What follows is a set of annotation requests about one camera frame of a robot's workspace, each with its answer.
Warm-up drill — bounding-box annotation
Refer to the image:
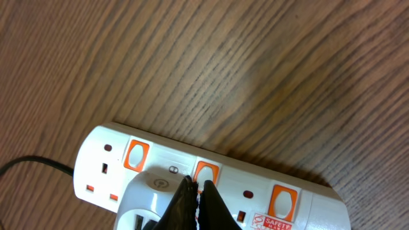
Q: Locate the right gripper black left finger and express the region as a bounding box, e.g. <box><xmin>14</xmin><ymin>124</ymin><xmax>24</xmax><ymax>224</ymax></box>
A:
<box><xmin>143</xmin><ymin>176</ymin><xmax>198</xmax><ymax>230</ymax></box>

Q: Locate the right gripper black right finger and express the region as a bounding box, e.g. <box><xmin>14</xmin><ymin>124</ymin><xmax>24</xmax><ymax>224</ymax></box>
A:
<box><xmin>198</xmin><ymin>180</ymin><xmax>241</xmax><ymax>230</ymax></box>

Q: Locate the black charger cable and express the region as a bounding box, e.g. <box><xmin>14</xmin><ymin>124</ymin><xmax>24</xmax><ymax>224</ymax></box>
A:
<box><xmin>0</xmin><ymin>155</ymin><xmax>75</xmax><ymax>177</ymax></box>

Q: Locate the white charger plug adapter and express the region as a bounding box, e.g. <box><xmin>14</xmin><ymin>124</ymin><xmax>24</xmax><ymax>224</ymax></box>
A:
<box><xmin>114</xmin><ymin>171</ymin><xmax>183</xmax><ymax>230</ymax></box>

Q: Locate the white power strip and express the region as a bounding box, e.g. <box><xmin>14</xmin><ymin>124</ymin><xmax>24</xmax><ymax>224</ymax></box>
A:
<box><xmin>73</xmin><ymin>123</ymin><xmax>351</xmax><ymax>229</ymax></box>

